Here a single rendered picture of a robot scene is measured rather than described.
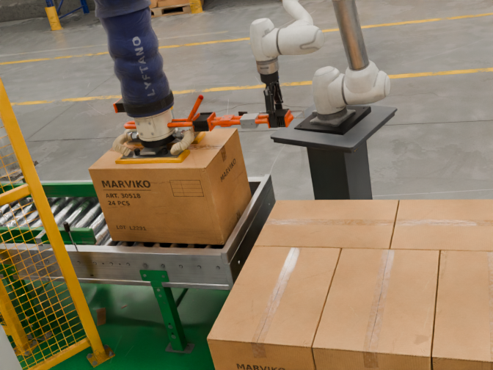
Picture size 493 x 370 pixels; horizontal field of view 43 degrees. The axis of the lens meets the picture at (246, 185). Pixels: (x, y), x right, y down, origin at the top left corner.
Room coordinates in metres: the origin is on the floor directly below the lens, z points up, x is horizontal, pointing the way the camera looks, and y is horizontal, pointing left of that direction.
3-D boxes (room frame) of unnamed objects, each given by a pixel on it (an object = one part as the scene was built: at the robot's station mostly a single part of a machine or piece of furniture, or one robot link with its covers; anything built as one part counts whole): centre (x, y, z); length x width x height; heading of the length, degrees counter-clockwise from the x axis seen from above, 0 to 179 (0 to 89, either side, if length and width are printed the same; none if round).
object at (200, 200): (2.72, 0.34, 0.75); 0.60 x 0.40 x 0.40; 65
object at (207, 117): (2.61, 0.12, 1.08); 0.10 x 0.08 x 0.06; 156
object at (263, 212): (2.59, 0.02, 0.48); 0.70 x 0.03 x 0.15; 157
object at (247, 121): (2.52, -0.07, 1.07); 0.07 x 0.07 x 0.04; 66
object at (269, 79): (2.47, -0.18, 1.24); 0.08 x 0.07 x 0.09; 155
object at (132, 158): (2.63, 0.39, 0.97); 0.34 x 0.10 x 0.05; 66
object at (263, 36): (2.47, -0.20, 1.42); 0.13 x 0.11 x 0.16; 62
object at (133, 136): (2.71, 0.35, 1.01); 0.34 x 0.25 x 0.06; 66
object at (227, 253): (2.59, 0.02, 0.58); 0.70 x 0.03 x 0.06; 157
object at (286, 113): (2.46, -0.19, 1.08); 0.08 x 0.07 x 0.05; 66
